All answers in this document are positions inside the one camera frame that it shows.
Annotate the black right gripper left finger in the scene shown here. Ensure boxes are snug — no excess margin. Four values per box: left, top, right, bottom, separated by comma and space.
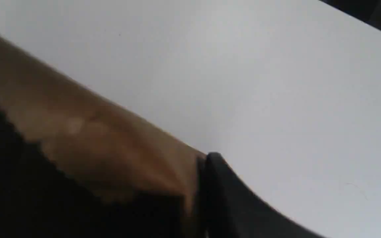
0, 112, 183, 238

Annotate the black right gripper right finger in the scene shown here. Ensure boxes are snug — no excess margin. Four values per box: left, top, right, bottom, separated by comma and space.
199, 152, 319, 238

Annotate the brown paper bag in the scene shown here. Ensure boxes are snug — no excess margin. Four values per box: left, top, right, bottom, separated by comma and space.
0, 36, 205, 238

